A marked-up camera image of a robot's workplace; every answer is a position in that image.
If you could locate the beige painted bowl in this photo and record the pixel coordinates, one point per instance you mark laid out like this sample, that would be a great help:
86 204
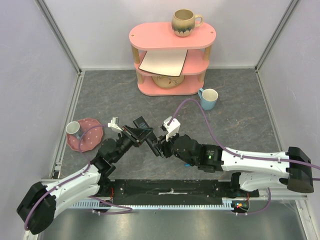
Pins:
167 82

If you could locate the light blue mug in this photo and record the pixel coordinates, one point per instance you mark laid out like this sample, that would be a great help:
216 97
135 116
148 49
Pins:
208 98

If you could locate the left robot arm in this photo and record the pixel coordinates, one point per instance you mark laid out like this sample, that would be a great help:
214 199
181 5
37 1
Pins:
44 202

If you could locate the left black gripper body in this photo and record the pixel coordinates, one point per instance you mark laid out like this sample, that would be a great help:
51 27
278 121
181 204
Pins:
129 138

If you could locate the grey white cup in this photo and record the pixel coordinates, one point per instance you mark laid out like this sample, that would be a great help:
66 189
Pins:
74 129

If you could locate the slotted cable duct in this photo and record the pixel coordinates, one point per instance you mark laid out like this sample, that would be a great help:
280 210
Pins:
220 204

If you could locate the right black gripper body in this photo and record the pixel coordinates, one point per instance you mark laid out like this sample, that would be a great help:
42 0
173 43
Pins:
164 147

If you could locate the pink polka-dot plate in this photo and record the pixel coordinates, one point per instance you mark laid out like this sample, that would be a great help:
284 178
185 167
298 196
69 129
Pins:
91 138

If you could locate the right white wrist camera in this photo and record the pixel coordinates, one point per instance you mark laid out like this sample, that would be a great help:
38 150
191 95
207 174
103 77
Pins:
172 128

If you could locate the white black-edged board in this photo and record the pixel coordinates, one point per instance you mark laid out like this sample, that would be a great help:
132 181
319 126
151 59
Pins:
164 62

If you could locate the black remote control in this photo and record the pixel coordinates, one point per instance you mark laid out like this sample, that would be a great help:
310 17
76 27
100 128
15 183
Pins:
150 137

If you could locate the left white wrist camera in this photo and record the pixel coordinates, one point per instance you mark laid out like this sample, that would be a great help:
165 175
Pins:
113 125

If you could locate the beige ceramic mug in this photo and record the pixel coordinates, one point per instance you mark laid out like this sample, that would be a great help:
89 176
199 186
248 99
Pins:
184 21

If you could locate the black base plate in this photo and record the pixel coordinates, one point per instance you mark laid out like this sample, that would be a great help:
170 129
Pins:
171 190

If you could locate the pink three-tier shelf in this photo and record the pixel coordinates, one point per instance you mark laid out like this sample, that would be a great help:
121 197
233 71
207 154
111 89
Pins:
160 36

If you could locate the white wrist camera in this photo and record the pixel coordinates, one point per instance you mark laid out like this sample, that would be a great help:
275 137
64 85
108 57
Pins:
172 128
113 125

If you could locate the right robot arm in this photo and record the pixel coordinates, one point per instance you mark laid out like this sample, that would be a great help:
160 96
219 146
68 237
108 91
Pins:
254 170

